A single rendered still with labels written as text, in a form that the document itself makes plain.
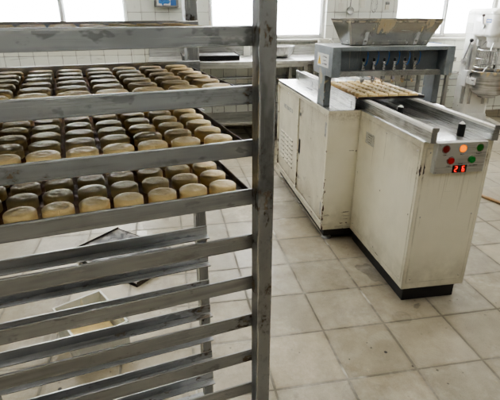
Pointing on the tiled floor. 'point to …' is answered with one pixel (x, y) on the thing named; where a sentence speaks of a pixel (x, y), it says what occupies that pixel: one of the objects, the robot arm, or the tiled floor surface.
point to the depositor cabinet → (318, 154)
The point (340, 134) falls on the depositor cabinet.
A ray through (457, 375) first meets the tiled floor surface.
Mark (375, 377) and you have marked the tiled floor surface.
